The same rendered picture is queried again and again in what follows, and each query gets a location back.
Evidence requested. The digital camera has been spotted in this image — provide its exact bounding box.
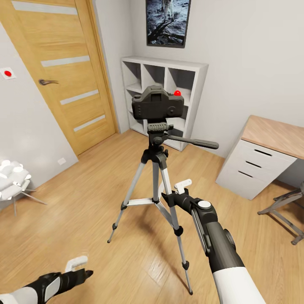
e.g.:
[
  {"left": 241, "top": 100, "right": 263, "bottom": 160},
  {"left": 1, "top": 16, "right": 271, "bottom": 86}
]
[{"left": 132, "top": 85, "right": 184, "bottom": 120}]

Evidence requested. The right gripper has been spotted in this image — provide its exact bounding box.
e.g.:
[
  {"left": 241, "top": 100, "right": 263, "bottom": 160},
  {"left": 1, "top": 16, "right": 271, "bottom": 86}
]
[{"left": 161, "top": 188, "right": 190, "bottom": 210}]

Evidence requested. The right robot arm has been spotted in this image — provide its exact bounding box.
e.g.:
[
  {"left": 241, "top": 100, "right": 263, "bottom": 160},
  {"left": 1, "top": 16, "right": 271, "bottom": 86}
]
[{"left": 161, "top": 179, "right": 266, "bottom": 304}]

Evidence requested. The camera tripod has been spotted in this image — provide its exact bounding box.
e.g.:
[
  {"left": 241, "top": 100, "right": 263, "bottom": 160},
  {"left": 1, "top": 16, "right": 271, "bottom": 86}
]
[{"left": 107, "top": 118, "right": 219, "bottom": 295}]

